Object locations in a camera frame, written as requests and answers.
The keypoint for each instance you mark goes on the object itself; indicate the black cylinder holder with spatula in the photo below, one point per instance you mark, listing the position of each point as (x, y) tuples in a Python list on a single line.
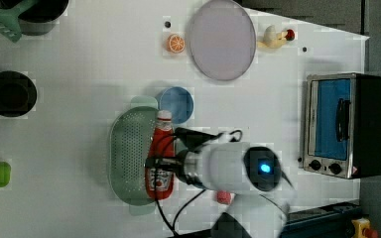
[(42, 17)]

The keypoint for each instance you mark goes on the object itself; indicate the peeled banana toy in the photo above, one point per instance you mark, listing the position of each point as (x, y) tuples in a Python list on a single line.
[(272, 39)]

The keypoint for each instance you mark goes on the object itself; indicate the short black cylinder cup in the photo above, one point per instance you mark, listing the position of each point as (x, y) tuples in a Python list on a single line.
[(18, 94)]

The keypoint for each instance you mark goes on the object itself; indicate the orange slice toy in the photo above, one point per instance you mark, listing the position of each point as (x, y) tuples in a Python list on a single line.
[(175, 44)]

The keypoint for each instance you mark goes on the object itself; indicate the green plastic spatula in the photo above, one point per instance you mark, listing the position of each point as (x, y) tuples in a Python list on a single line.
[(9, 20)]

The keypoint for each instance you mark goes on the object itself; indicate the round grey plate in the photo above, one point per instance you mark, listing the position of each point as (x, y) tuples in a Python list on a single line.
[(222, 39)]

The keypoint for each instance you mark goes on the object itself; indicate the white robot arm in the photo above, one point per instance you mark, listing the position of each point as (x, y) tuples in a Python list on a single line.
[(262, 192)]

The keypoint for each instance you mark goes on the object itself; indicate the green oval strainer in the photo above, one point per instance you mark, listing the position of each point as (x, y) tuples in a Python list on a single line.
[(130, 139)]

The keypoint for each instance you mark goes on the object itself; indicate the red ketchup bottle toy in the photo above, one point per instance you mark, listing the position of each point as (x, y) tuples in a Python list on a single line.
[(160, 183)]

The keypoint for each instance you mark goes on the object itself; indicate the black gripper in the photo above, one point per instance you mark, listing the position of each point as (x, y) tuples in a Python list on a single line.
[(193, 141)]

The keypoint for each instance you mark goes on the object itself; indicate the blue bowl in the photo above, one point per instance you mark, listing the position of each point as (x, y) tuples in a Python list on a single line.
[(178, 101)]

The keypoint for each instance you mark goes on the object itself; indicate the blue crate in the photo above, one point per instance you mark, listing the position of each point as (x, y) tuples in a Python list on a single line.
[(332, 221)]

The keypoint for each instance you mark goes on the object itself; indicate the red strawberry toy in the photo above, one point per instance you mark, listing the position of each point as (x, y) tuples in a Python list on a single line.
[(290, 35)]

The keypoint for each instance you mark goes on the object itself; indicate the yellow red toy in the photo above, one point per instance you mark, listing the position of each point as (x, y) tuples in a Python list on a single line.
[(363, 229)]

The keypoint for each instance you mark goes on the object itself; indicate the silver toaster oven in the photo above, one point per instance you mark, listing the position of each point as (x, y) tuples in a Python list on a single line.
[(343, 125)]

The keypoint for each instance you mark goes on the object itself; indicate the green lime toy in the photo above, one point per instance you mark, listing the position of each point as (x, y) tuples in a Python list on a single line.
[(5, 174)]

